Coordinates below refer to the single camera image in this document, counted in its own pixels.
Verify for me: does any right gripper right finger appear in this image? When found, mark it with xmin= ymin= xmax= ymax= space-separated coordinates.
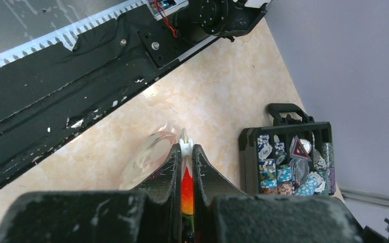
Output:
xmin=192 ymin=145 xmax=363 ymax=242

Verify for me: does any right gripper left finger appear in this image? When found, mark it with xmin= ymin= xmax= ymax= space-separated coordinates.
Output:
xmin=0 ymin=144 xmax=182 ymax=242

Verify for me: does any clear zip top bag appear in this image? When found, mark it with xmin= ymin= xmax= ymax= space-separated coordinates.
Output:
xmin=118 ymin=122 xmax=195 ymax=243

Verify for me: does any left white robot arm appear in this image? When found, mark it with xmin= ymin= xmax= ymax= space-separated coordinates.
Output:
xmin=172 ymin=0 xmax=271 ymax=45

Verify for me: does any black poker chip case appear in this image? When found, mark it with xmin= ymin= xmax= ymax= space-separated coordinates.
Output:
xmin=238 ymin=103 xmax=336 ymax=195

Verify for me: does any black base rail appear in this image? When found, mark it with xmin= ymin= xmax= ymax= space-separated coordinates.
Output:
xmin=0 ymin=1 xmax=217 ymax=189

